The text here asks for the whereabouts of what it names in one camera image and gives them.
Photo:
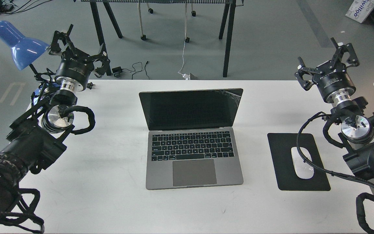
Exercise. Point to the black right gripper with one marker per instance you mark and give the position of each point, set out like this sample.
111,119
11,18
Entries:
333,81

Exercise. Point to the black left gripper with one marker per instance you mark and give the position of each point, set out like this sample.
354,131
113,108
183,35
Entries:
75,70

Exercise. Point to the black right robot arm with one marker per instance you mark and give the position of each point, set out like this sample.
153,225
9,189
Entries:
346,126

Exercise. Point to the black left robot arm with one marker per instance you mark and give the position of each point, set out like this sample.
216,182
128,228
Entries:
36,138

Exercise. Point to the black trestle table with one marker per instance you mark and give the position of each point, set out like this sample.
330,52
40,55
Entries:
183,25

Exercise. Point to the blue desk lamp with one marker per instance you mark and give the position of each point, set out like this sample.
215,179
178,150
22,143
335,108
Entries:
25,50

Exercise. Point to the white cardboard box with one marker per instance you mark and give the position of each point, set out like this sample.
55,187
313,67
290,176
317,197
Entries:
360,10

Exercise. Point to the black mouse pad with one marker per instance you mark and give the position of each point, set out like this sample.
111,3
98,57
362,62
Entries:
280,147

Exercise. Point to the white computer mouse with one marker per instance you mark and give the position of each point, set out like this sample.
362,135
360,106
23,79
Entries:
302,169

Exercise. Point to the grey open laptop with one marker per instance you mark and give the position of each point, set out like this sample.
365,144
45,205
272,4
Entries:
191,140

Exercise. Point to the black power adapter with cable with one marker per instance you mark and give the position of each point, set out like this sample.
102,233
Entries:
118,70

